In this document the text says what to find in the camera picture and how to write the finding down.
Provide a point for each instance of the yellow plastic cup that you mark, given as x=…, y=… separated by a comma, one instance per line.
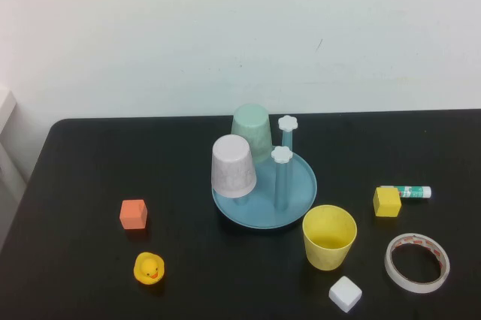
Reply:
x=327, y=256

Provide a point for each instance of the pale green plastic cup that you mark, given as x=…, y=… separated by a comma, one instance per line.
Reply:
x=251, y=124

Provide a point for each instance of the white speckled plastic cup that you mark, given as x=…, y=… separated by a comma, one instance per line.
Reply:
x=233, y=169

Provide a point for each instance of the blue cup stand tray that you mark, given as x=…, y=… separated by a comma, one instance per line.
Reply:
x=297, y=185

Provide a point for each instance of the orange cube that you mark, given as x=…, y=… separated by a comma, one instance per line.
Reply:
x=133, y=215

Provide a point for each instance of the yellow rubber duck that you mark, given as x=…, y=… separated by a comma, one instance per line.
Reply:
x=148, y=267

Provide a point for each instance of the yellow cube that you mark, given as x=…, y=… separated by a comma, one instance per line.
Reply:
x=387, y=203

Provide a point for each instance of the green white glue stick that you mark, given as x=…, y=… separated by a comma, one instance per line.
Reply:
x=413, y=192

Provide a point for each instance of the white cube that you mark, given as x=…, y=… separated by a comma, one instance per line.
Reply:
x=345, y=293

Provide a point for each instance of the white tape roll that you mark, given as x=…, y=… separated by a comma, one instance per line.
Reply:
x=413, y=287

